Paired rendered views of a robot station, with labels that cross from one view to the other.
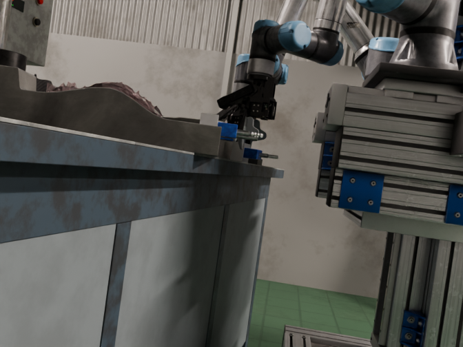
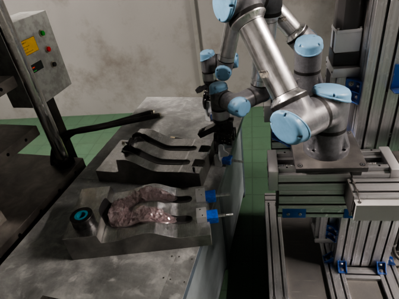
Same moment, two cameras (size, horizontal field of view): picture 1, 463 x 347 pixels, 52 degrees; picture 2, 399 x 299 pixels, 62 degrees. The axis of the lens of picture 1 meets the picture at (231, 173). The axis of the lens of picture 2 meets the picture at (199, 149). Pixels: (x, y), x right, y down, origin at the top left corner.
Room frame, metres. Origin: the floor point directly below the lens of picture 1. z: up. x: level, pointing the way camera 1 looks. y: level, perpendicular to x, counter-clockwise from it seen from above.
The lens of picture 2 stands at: (0.12, -0.05, 1.73)
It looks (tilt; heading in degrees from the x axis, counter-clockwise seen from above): 34 degrees down; 5
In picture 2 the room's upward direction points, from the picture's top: 8 degrees counter-clockwise
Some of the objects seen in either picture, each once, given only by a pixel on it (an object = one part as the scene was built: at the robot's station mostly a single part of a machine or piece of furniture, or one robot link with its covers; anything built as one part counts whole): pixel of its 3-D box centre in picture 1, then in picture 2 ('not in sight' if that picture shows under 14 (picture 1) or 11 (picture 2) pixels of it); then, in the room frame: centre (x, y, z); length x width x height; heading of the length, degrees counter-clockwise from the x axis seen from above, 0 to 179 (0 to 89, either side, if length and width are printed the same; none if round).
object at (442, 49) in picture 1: (424, 56); (326, 136); (1.08, -0.39, 1.09); 0.15 x 0.15 x 0.10
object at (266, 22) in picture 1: (265, 42); (219, 96); (1.35, -0.04, 1.15); 0.09 x 0.08 x 0.11; 34
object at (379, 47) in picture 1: (385, 58); (307, 53); (1.58, -0.45, 1.20); 0.13 x 0.12 x 0.14; 170
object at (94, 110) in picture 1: (103, 114); (142, 215); (1.01, 0.29, 0.85); 0.50 x 0.26 x 0.11; 93
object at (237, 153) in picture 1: (255, 154); (229, 159); (1.35, -0.06, 0.83); 0.13 x 0.05 x 0.05; 68
